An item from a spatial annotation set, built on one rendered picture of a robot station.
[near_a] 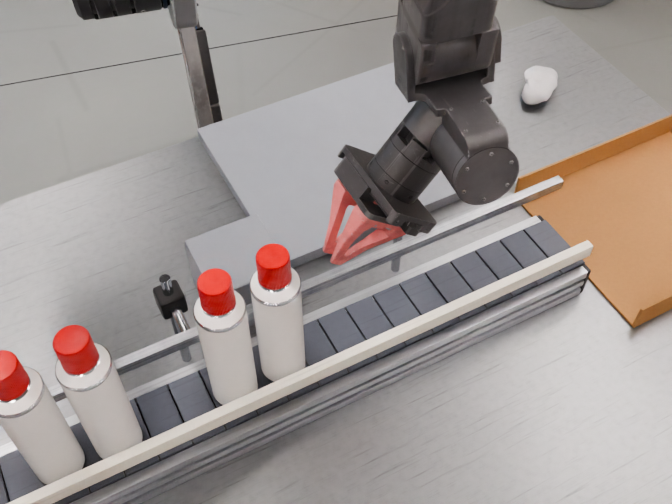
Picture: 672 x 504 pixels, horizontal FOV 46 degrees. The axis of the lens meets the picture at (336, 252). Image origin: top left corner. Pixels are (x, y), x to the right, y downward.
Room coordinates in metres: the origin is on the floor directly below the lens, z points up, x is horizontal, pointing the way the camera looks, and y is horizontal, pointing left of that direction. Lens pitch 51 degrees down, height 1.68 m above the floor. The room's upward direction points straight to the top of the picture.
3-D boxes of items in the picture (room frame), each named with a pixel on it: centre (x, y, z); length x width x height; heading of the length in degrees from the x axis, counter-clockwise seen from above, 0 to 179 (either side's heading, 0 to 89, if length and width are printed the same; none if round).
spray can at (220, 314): (0.45, 0.11, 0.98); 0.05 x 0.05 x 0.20
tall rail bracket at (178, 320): (0.50, 0.17, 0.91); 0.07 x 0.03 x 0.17; 28
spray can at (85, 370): (0.38, 0.23, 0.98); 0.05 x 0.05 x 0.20
